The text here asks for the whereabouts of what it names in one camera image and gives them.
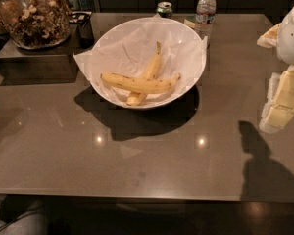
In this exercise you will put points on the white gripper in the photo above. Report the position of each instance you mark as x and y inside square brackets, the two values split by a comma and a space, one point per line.
[292, 36]

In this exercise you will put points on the yellow banana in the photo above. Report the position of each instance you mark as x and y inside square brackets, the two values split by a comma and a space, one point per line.
[151, 72]
[140, 85]

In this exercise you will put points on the white bowl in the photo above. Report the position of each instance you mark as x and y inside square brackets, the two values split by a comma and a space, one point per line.
[145, 63]

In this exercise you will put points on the clear plastic water bottle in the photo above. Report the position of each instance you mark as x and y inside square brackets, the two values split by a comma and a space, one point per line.
[204, 18]

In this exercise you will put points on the green soda can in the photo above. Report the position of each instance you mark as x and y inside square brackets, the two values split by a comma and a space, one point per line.
[164, 9]

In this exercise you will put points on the white paper liner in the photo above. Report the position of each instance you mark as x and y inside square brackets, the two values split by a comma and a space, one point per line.
[127, 49]

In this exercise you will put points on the small black container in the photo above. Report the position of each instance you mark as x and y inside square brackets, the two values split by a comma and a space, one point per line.
[84, 29]

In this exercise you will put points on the dark metal box stand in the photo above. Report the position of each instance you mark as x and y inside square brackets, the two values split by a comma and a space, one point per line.
[54, 65]

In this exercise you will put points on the glass jar of snacks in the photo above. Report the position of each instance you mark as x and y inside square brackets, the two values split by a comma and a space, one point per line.
[36, 24]

